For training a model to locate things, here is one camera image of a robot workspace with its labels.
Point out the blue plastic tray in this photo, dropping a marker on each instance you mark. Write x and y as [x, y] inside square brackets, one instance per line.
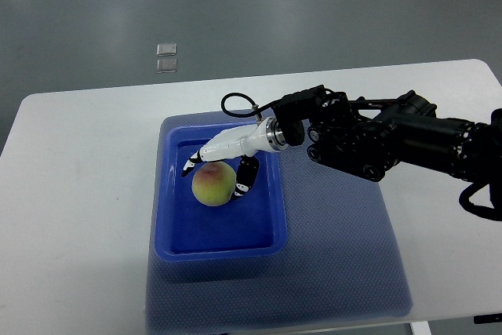
[187, 231]

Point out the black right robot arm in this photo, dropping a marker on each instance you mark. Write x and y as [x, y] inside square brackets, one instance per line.
[366, 138]

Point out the black table bracket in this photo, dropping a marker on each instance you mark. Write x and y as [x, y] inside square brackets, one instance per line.
[487, 319]

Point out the green red peach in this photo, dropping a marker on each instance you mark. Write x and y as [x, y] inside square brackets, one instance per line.
[214, 183]

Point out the grey blue textured mat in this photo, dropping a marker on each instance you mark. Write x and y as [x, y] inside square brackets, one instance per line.
[341, 262]

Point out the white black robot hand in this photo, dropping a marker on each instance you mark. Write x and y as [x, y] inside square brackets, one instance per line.
[243, 142]

